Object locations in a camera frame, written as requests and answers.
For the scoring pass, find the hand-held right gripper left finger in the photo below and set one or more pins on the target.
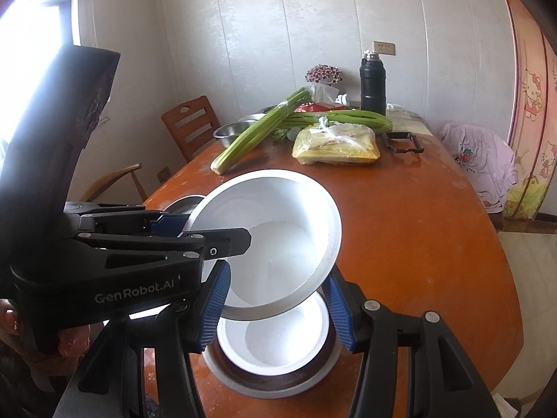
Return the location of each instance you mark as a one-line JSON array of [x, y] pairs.
[[213, 313]]

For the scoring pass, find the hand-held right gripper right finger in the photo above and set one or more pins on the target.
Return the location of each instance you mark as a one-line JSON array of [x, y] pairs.
[[339, 313]]

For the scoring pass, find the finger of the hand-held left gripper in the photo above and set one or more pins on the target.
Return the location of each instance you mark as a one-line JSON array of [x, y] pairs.
[[169, 225], [226, 244]]

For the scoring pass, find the steel pan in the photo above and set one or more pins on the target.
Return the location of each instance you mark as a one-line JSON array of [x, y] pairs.
[[187, 203]]

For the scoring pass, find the large instant noodle cup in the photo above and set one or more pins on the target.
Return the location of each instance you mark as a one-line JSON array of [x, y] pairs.
[[278, 226]]

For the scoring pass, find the small instant noodle cup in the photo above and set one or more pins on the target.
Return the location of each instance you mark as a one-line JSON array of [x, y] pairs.
[[278, 344]]

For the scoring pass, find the shiny steel bowl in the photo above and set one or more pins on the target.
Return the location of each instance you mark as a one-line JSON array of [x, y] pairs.
[[270, 385]]

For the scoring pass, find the person's left hand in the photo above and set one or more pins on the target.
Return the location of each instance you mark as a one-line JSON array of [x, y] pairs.
[[72, 342]]

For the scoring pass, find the brown wooden slat chair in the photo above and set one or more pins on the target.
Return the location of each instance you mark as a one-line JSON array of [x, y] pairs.
[[191, 126]]

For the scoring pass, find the small steel basin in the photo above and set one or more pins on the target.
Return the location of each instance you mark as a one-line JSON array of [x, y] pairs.
[[230, 133]]

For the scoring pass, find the thick celery bunch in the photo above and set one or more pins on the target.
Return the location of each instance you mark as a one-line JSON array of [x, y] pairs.
[[256, 133]]

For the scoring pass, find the steel dish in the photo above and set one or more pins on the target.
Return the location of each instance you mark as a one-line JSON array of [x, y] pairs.
[[250, 117]]

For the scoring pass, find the yellow noodle plastic bag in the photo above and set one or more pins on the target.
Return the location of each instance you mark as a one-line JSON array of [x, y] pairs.
[[339, 148]]

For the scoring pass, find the window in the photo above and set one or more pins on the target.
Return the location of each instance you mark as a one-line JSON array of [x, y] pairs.
[[39, 30]]

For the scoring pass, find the red packet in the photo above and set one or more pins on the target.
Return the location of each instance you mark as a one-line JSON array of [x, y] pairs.
[[322, 106]]

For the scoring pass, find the thin celery bunch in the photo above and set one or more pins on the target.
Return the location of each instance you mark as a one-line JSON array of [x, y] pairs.
[[357, 119]]

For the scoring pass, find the pale flat board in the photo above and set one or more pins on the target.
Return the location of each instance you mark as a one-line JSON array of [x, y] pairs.
[[409, 119]]

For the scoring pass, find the pink printed cloth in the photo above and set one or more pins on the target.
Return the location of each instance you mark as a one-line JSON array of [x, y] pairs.
[[478, 161]]

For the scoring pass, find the black thermos bottle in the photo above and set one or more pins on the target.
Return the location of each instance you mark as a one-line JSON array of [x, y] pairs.
[[373, 87]]

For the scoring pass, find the pink cartoon sliding door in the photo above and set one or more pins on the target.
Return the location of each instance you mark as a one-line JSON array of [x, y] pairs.
[[535, 109]]

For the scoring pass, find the low wall socket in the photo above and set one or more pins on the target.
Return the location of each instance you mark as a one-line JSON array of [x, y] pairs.
[[163, 174]]

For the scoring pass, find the brass wall socket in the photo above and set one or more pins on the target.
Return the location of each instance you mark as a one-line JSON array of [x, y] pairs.
[[384, 48]]

